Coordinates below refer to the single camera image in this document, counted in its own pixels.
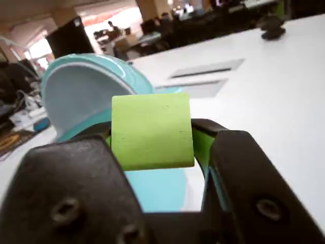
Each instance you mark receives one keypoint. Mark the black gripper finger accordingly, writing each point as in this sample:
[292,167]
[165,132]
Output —
[63,190]
[248,178]

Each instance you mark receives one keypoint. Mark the green lego block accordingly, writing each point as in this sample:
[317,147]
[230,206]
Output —
[152,130]

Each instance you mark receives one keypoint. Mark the teal whale-shaped bin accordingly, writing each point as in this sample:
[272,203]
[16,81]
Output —
[76,96]

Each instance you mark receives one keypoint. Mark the black upright panel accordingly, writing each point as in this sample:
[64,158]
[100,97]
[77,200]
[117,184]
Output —
[68,38]

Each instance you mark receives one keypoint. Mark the black lumpy tabletop object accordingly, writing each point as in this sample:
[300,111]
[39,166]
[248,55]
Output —
[273,26]

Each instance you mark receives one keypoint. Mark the brown cardboard box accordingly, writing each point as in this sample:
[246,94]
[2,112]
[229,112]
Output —
[125,43]

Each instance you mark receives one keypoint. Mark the distant person in dark top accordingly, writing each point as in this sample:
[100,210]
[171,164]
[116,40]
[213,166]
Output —
[113,29]

